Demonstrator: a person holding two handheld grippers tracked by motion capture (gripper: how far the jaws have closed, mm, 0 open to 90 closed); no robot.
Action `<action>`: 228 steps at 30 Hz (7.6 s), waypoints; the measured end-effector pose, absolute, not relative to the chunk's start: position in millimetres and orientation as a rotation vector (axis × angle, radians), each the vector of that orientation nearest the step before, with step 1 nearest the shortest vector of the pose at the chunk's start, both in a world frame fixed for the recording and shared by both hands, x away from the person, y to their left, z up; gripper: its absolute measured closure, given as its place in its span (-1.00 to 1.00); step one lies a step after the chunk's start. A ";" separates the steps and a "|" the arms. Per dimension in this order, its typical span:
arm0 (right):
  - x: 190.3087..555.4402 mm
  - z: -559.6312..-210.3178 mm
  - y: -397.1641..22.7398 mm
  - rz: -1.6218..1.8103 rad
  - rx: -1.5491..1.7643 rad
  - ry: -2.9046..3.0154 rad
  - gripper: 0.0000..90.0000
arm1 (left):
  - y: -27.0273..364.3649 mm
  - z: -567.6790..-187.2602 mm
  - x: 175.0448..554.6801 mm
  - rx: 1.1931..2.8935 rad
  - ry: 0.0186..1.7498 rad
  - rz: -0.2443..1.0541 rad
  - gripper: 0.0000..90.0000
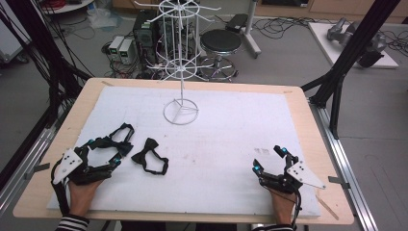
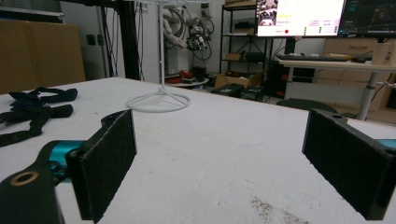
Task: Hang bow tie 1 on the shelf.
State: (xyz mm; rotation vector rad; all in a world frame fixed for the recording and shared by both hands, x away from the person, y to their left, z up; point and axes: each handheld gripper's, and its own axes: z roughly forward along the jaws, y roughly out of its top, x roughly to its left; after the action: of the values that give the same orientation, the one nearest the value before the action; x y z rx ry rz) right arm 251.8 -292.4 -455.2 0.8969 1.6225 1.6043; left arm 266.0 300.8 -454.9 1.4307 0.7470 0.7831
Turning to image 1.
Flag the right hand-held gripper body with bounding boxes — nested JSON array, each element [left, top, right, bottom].
[[259, 153, 327, 195]]

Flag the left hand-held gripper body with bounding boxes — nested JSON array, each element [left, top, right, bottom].
[[51, 144, 114, 187]]

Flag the black bow tie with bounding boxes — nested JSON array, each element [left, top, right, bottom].
[[88, 122, 135, 159], [130, 137, 170, 176]]

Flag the white wire display rack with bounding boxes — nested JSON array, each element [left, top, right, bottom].
[[134, 0, 222, 126]]

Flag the person's left hand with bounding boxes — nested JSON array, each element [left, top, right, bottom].
[[67, 178, 106, 218]]

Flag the person's right hand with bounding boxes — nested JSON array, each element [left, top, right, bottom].
[[268, 188, 298, 226]]

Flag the grey metal clip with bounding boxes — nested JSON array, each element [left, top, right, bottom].
[[327, 175, 351, 191], [23, 162, 52, 181]]

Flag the wooden stick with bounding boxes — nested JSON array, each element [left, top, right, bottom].
[[315, 193, 341, 221]]

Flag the white foam board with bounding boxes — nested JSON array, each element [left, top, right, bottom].
[[47, 86, 322, 219]]

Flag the white power supply box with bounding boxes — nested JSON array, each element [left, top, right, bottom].
[[117, 38, 137, 65], [108, 35, 125, 63]]

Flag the white platform board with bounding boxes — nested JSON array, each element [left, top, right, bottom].
[[307, 21, 400, 70]]

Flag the black computer tower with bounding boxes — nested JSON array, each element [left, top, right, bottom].
[[132, 9, 162, 65]]

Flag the black round stool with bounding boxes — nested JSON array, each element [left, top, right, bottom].
[[197, 29, 243, 83]]

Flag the clear plastic bag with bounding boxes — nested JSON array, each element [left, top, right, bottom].
[[86, 7, 123, 31]]

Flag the black flat box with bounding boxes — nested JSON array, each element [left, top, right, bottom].
[[224, 13, 249, 35]]

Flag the round white table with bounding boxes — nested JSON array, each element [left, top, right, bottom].
[[40, 0, 96, 15]]

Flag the right hand-held gripper cable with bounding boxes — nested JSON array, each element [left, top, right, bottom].
[[290, 188, 303, 229]]

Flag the hand-held gripper cable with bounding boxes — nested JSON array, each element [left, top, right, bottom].
[[290, 188, 303, 229], [50, 159, 71, 217]]

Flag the left hand-held gripper cable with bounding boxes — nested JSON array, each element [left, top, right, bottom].
[[50, 159, 71, 217]]

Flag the aluminium rail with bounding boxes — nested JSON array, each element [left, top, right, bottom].
[[308, 98, 380, 231], [0, 105, 70, 215]]

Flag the black metal frame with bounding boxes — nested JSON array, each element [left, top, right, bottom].
[[0, 0, 94, 191], [300, 0, 402, 141]]

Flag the white stand post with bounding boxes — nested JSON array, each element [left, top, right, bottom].
[[240, 0, 263, 60]]

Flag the black floor cables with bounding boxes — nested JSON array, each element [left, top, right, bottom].
[[252, 14, 408, 57]]

